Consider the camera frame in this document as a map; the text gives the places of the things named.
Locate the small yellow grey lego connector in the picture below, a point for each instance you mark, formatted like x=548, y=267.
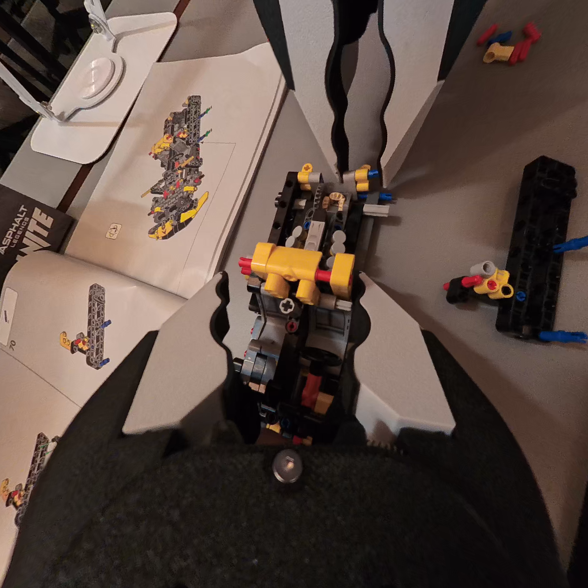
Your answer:
x=360, y=177

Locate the black lego beam blue pins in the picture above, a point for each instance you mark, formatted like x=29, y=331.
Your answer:
x=533, y=252

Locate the black yellow lego car chassis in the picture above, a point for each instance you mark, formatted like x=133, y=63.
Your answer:
x=294, y=266

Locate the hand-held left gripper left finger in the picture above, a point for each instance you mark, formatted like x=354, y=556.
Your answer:
x=183, y=367

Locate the scattered loose lego pieces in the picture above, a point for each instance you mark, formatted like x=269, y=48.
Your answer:
x=510, y=46

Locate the open lego instruction booklet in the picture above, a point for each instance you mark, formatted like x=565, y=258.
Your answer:
x=160, y=206

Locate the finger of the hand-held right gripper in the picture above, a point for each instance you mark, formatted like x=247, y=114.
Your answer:
x=413, y=69
x=307, y=69

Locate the lego set cardboard box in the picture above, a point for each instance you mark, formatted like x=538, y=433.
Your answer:
x=32, y=229

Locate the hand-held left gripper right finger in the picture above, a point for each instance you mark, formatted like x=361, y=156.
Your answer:
x=399, y=367

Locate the white rounded pad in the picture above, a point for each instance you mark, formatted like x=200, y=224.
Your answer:
x=92, y=92

